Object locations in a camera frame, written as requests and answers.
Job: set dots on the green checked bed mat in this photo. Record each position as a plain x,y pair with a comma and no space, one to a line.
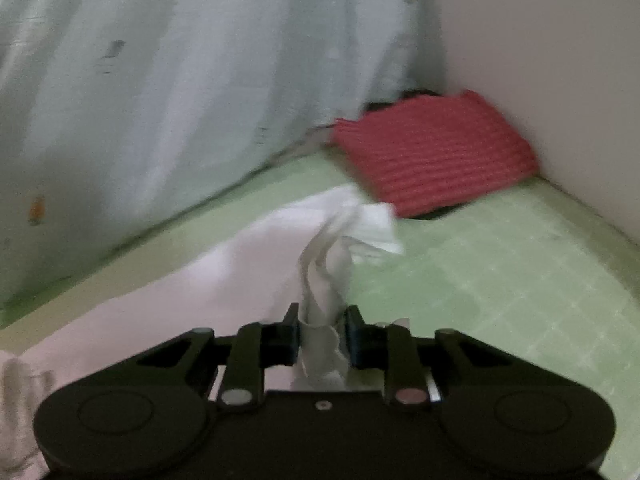
500,270

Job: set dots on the pale green curtain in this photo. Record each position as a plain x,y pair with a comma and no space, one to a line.
200,85

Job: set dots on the red striped folded cloth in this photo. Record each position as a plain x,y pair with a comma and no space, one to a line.
435,155

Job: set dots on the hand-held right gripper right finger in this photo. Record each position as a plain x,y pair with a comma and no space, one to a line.
352,342

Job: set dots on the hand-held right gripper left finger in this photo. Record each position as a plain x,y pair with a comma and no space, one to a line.
295,342

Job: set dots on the pale pink garment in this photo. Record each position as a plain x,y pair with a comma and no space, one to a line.
200,285

